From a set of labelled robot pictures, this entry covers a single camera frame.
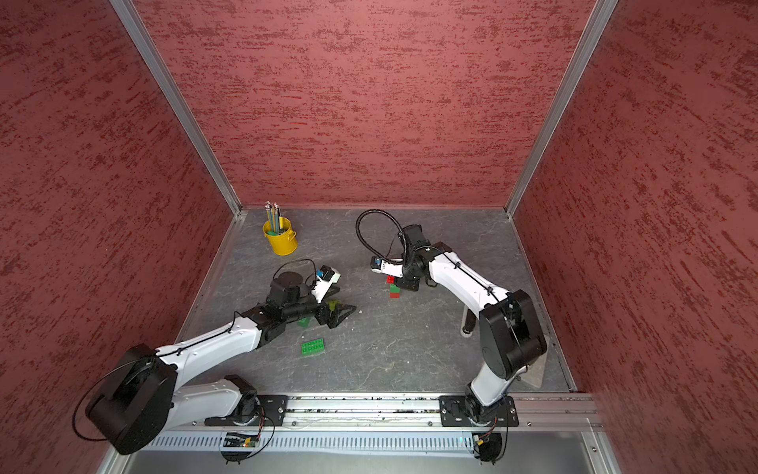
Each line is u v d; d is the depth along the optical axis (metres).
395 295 0.95
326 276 0.72
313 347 0.83
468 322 0.85
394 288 0.90
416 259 0.63
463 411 0.74
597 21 0.72
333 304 0.74
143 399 0.41
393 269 0.77
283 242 1.03
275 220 1.00
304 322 0.87
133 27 0.73
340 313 0.74
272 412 0.74
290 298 0.67
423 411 0.76
